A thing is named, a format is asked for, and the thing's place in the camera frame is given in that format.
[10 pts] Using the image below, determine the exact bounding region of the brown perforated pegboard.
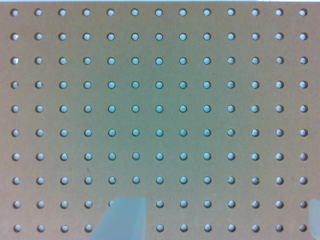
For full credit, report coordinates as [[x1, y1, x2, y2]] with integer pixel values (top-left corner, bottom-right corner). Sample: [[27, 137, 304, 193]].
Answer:
[[0, 1, 320, 240]]

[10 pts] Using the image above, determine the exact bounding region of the translucent gripper left finger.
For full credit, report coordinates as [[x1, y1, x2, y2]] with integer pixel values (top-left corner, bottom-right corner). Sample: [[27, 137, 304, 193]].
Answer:
[[89, 197, 147, 240]]

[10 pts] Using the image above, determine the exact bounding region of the translucent gripper right finger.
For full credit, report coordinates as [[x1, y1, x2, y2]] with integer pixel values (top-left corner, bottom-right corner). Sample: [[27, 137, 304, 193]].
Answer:
[[309, 199, 320, 240]]

